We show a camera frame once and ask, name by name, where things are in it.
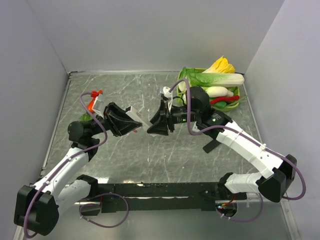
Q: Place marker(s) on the toy napa cabbage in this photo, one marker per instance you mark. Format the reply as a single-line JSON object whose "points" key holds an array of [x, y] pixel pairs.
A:
{"points": [[197, 78]]}

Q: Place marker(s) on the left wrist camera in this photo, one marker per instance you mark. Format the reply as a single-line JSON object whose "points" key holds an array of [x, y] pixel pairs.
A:
{"points": [[99, 105]]}

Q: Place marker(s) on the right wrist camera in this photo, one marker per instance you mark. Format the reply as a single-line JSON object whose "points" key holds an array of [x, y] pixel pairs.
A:
{"points": [[166, 99]]}

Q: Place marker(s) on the orange toy carrot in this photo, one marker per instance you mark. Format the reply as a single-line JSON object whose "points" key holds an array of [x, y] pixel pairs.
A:
{"points": [[86, 116]]}

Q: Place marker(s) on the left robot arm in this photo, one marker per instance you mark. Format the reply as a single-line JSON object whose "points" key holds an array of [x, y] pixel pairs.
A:
{"points": [[39, 206]]}

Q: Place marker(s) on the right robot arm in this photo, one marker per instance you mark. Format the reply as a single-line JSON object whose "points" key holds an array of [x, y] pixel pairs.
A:
{"points": [[274, 175]]}

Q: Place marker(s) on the green plastic basket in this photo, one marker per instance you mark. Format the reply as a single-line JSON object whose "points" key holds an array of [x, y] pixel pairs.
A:
{"points": [[230, 104]]}

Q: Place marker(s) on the white remote control body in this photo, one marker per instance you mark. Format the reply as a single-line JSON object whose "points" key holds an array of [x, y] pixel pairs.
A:
{"points": [[138, 117]]}

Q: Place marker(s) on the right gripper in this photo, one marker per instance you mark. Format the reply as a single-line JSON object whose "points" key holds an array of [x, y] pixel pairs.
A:
{"points": [[160, 126]]}

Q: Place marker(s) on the small white remote control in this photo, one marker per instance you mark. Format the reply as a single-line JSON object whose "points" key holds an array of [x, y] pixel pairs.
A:
{"points": [[197, 128]]}

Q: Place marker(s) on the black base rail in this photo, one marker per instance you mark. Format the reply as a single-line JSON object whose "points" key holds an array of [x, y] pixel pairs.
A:
{"points": [[115, 197]]}

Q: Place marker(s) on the green toy pepper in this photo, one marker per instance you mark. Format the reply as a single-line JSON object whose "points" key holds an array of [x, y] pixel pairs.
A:
{"points": [[220, 104]]}

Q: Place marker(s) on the white toy radish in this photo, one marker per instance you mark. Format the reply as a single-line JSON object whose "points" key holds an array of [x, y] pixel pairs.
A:
{"points": [[218, 91]]}

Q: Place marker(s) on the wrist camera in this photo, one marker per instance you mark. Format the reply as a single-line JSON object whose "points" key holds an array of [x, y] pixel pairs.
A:
{"points": [[166, 99], [99, 105]]}

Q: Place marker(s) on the yellow toy cabbage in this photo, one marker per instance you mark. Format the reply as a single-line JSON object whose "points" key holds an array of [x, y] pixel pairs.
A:
{"points": [[221, 65]]}

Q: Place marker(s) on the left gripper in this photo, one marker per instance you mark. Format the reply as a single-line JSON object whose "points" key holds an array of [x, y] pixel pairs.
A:
{"points": [[112, 113]]}

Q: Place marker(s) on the red toy chili pepper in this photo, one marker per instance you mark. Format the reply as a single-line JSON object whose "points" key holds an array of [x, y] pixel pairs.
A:
{"points": [[225, 99]]}

